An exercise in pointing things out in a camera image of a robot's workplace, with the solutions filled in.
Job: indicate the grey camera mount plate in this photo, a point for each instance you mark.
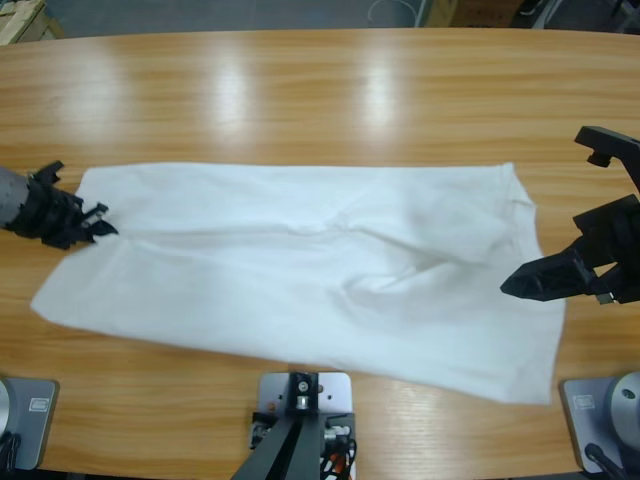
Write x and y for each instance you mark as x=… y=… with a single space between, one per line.
x=335 y=395

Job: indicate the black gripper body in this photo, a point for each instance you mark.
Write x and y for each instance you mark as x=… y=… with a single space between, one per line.
x=50 y=215
x=620 y=235

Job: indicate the white t-shirt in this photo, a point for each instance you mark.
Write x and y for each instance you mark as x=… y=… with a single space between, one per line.
x=300 y=260

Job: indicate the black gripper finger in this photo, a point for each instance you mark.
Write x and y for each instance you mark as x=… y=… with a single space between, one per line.
x=100 y=227
x=607 y=142
x=550 y=277
x=50 y=172

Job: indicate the brown cardboard box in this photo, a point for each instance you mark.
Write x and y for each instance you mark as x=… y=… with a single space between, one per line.
x=475 y=10

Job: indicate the dark camera post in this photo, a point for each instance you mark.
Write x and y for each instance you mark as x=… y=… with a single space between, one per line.
x=295 y=440

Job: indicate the wooden pallet stack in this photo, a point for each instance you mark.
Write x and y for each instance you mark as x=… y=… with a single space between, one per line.
x=20 y=20

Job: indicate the white chair frame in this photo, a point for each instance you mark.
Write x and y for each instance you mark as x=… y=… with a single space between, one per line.
x=545 y=12

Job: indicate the black electronics bracket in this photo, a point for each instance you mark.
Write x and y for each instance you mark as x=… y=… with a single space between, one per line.
x=345 y=417

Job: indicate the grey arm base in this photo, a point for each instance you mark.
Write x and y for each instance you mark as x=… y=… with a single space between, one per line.
x=600 y=405
x=30 y=415

